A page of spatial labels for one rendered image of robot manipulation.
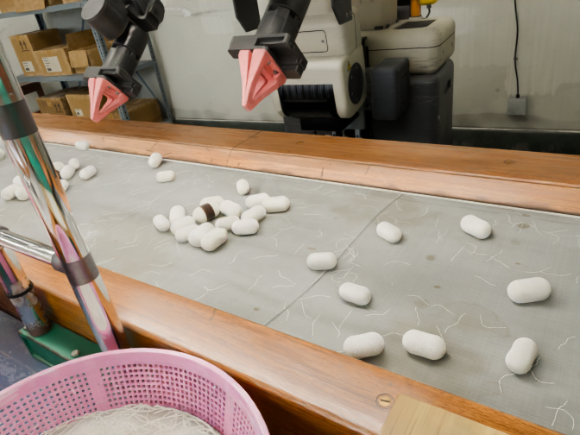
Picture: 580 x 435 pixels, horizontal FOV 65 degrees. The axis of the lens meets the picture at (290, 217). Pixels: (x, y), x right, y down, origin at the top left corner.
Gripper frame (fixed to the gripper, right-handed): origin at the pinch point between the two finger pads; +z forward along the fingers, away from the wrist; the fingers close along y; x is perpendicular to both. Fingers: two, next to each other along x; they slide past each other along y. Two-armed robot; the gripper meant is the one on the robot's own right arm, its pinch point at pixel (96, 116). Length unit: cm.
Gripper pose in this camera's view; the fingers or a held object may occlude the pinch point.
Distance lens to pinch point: 97.7
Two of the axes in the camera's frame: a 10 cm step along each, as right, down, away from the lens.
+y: 8.3, 1.7, -5.3
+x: 4.5, 3.4, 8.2
